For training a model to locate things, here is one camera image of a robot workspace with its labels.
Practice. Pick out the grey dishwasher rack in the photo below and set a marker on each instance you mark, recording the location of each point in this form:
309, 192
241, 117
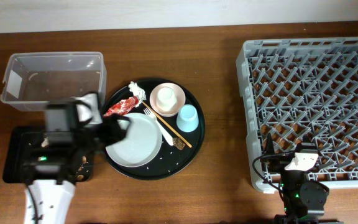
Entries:
296, 87

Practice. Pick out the dark brown food lump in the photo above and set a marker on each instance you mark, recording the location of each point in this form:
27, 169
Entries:
178, 143

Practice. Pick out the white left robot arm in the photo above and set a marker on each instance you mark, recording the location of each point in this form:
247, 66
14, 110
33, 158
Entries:
48, 201

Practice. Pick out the white tissue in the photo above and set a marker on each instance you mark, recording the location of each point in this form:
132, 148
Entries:
137, 91

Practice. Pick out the white plastic fork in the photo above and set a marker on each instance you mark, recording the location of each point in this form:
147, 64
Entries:
165, 134

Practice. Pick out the grey round plate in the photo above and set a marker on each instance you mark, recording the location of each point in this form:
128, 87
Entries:
141, 144

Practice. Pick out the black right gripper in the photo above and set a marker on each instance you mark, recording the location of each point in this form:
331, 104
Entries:
277, 165

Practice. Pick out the pink saucer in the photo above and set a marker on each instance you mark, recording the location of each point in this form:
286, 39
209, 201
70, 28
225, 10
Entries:
180, 95

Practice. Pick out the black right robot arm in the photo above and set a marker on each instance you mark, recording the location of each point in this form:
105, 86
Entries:
303, 199

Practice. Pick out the wooden chopstick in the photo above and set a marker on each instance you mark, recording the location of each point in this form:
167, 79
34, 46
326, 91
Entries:
167, 125

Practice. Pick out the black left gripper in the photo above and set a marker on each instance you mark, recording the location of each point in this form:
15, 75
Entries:
112, 131

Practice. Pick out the black rectangular waste tray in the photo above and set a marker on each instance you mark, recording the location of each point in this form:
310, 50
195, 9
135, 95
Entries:
21, 142

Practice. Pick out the clear plastic bin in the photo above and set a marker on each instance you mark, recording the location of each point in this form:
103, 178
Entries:
31, 80

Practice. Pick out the light blue upturned cup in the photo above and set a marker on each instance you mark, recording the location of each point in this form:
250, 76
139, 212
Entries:
187, 118

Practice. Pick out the round black tray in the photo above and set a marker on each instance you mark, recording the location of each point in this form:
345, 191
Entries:
169, 160

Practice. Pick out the pile of almonds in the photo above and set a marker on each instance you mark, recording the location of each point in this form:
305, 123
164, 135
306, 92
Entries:
80, 172

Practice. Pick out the red snack wrapper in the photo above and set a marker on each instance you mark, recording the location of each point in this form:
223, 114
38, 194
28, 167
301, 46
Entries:
123, 107

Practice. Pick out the white upturned cup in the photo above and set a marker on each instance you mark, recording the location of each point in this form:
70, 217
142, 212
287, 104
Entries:
166, 98

